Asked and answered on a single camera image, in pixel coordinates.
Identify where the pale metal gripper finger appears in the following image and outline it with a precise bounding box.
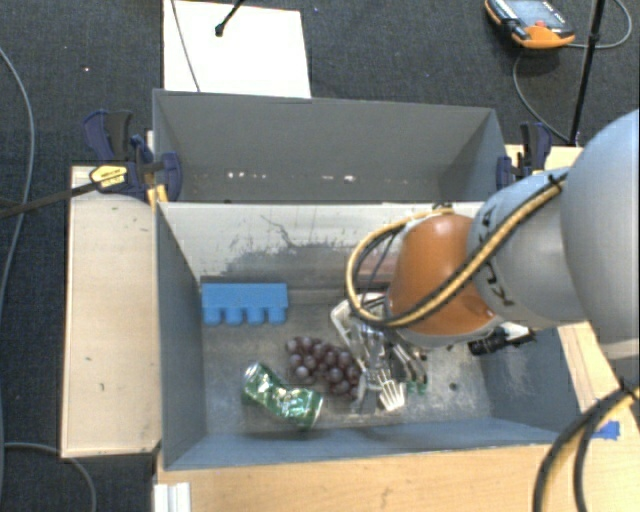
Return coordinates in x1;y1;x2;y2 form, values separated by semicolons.
378;375;407;413
355;371;380;416

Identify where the crushed green drink can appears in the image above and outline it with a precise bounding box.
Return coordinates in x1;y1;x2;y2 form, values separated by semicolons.
240;361;325;431

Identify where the pale wood flat board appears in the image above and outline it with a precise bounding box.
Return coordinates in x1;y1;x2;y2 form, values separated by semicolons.
60;163;164;459

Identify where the purple toy grape bunch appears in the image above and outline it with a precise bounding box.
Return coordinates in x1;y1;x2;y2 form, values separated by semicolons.
284;335;364;400

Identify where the black cylinder on white bracket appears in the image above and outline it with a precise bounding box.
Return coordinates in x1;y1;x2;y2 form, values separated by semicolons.
467;322;537;357

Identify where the blue toy building block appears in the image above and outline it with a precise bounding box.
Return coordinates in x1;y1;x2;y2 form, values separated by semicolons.
200;281;290;328

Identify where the grey metal bin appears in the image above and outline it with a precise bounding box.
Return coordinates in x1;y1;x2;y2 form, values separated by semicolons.
151;88;584;472

